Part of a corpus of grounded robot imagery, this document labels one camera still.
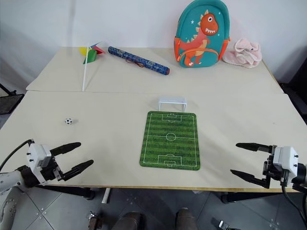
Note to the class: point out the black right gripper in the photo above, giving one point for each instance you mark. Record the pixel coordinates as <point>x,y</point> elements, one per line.
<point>271,171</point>

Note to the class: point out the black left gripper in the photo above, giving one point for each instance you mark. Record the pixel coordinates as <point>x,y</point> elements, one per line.
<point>50,171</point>

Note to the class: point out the tiny soccer ball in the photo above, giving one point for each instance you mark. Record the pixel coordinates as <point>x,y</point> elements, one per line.
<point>68,121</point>

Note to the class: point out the green soccer field mat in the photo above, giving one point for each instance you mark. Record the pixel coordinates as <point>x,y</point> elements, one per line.
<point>170,148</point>

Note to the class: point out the white table leg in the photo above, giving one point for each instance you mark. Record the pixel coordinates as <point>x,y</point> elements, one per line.
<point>107,195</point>

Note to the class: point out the black mesh stand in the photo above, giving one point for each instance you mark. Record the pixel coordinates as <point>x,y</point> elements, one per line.
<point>9,103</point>

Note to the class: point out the black furniture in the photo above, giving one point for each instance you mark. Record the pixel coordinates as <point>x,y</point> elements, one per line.
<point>296,88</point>

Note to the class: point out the dark rounded shape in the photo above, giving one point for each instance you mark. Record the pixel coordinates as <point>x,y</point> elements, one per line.
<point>130,221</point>
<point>187,219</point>

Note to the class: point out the white miniature goal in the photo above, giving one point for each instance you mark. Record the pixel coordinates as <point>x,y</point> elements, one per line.
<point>172,99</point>

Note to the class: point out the colourful pinwheel white stick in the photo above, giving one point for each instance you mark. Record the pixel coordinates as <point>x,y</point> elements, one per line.
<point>91,56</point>

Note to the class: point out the blue patterned tube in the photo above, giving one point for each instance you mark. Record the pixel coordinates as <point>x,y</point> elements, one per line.
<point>139,60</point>

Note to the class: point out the teal dinosaur backpack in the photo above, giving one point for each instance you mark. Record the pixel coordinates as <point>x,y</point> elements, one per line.
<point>201,36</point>

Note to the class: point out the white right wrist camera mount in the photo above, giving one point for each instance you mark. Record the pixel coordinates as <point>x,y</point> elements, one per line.
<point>285,157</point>

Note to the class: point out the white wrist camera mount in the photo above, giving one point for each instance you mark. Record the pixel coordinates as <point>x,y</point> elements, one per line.
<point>285,157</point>
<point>37,155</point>

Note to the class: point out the black table frame bar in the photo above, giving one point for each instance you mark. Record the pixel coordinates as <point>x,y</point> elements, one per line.
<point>67,191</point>
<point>249,197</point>

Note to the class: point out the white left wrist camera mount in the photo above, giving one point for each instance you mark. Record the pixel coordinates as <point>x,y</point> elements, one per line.
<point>37,155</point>

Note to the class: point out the small metal bracket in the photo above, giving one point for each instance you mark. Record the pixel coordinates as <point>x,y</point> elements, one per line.
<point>221,224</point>
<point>94,219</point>

